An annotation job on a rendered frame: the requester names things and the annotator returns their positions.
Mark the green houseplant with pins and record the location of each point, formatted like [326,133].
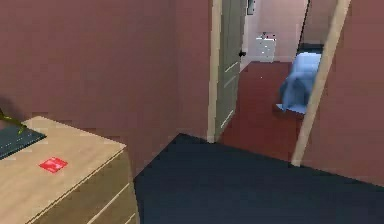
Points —
[10,120]

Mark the grey-green room door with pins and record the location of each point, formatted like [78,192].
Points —
[230,63]

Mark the red flat square evidence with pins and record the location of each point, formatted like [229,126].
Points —
[53,164]

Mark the light wooden chest of drawers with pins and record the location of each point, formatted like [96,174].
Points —
[80,166]

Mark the white chest of drawers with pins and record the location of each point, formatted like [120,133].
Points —
[265,48]

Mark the grey framed wall picture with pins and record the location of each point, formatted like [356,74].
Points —
[250,6]

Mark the blue bed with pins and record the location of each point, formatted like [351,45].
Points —
[298,85]

